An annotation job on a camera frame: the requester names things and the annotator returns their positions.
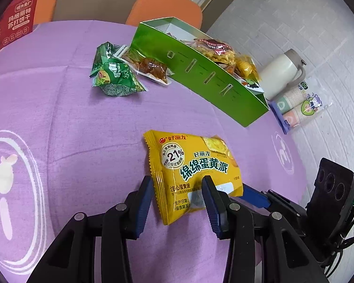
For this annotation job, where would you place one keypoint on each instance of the clear packet with brown snack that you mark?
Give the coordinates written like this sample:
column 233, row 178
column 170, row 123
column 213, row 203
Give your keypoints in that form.
column 152, row 67

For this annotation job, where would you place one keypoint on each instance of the green snack packet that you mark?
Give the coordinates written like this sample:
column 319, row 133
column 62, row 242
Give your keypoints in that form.
column 104, row 56
column 118, row 79

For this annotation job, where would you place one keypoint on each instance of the clear bag of yellow chips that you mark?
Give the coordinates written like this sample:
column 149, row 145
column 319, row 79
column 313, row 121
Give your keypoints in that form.
column 215, row 50

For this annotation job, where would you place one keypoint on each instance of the green cardboard box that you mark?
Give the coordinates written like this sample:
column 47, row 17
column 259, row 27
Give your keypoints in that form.
column 247, row 109

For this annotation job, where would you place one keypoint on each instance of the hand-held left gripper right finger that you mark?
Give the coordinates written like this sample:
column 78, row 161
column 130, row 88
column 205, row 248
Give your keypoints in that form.
column 212, row 206

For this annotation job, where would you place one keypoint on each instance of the golden yellow snack bag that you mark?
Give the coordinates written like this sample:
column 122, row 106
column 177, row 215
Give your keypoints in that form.
column 244, row 66

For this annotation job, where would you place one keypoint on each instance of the white packet with green cartoon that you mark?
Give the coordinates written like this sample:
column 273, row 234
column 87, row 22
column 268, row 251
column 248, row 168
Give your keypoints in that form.
column 252, row 84

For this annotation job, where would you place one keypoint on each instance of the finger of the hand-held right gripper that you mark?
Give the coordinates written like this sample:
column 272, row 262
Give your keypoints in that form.
column 253, row 196

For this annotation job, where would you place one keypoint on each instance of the red cracker box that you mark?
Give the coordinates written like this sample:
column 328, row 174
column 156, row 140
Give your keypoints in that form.
column 14, row 20

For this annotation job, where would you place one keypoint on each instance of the yellow cake packet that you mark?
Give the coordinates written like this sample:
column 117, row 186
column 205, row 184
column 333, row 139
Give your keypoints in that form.
column 191, row 168

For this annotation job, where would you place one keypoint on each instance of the pack of paper cups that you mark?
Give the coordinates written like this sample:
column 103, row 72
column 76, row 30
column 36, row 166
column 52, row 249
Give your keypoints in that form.
column 298, row 106

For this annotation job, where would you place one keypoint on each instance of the white thermos jug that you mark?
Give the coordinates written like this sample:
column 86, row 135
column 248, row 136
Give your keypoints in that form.
column 278, row 76

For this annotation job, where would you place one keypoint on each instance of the orange chair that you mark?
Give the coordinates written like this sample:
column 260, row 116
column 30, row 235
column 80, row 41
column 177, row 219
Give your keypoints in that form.
column 47, row 3
column 165, row 8

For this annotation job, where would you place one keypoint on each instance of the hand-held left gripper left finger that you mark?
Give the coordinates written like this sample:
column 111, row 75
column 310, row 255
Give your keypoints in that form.
column 144, row 206

